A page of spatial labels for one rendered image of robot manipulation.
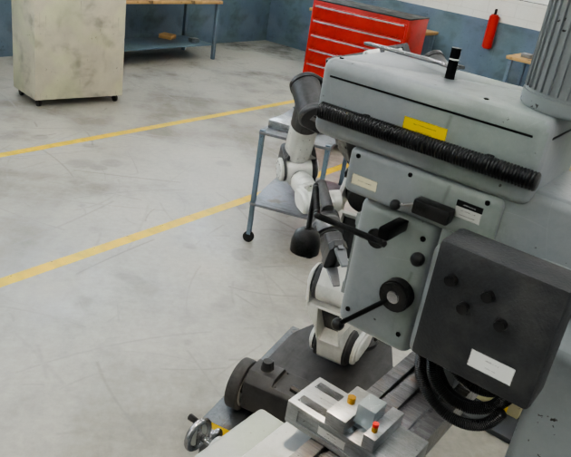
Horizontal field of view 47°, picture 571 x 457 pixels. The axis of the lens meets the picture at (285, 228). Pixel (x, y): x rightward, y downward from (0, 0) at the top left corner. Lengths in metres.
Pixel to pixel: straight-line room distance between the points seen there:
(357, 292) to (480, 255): 0.52
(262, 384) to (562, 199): 1.53
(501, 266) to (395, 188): 0.39
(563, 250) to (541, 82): 0.29
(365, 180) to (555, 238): 0.38
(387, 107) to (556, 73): 0.30
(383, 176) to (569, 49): 0.41
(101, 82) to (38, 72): 0.71
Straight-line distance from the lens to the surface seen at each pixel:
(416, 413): 2.01
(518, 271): 1.00
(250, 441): 2.09
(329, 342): 2.51
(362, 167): 1.37
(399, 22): 6.63
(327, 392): 1.88
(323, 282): 2.28
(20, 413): 3.26
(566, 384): 1.21
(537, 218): 1.25
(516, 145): 1.22
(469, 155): 1.21
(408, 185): 1.32
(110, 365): 3.49
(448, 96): 1.26
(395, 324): 1.46
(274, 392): 2.48
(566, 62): 1.21
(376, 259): 1.43
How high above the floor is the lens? 2.12
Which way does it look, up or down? 25 degrees down
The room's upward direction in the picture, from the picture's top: 9 degrees clockwise
